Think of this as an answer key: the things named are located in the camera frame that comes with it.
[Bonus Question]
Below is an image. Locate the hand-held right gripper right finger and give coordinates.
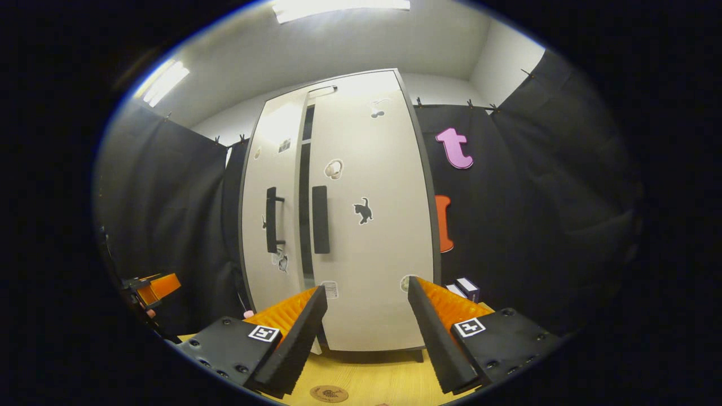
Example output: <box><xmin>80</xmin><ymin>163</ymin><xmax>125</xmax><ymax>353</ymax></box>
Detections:
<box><xmin>407</xmin><ymin>275</ymin><xmax>562</xmax><ymax>396</ymax></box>

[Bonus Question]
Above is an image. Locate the white cabinet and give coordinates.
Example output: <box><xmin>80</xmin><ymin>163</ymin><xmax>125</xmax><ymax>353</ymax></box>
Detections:
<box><xmin>237</xmin><ymin>68</ymin><xmax>443</xmax><ymax>363</ymax></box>

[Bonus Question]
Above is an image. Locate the white cabinet door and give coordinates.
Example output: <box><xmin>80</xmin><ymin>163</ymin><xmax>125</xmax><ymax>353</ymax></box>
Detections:
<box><xmin>241</xmin><ymin>92</ymin><xmax>310</xmax><ymax>314</ymax></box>
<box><xmin>307</xmin><ymin>70</ymin><xmax>438</xmax><ymax>352</ymax></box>

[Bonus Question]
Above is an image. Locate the black backdrop cloth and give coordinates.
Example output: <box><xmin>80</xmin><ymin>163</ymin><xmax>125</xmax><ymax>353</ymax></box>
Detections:
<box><xmin>93</xmin><ymin>50</ymin><xmax>644</xmax><ymax>340</ymax></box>

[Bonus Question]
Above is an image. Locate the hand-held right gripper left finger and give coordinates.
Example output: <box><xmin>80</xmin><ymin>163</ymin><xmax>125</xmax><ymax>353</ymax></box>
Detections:
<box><xmin>177</xmin><ymin>285</ymin><xmax>329</xmax><ymax>399</ymax></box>

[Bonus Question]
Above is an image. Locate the black door handle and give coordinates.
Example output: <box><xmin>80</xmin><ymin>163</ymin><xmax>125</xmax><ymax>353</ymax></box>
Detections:
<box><xmin>311</xmin><ymin>184</ymin><xmax>331</xmax><ymax>255</ymax></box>
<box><xmin>265</xmin><ymin>186</ymin><xmax>286</xmax><ymax>255</ymax></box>

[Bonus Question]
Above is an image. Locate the white cabinet flap with handle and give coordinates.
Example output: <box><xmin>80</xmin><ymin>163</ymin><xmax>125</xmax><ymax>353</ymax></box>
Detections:
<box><xmin>264</xmin><ymin>69</ymin><xmax>403</xmax><ymax>102</ymax></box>

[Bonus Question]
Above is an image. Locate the round brown coaster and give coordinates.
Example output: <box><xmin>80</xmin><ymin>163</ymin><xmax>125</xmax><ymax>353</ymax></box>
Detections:
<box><xmin>309</xmin><ymin>384</ymin><xmax>350</xmax><ymax>404</ymax></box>

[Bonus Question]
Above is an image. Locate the small ceiling light panel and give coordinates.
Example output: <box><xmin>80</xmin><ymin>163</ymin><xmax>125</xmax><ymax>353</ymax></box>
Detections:
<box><xmin>134</xmin><ymin>59</ymin><xmax>191</xmax><ymax>108</ymax></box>

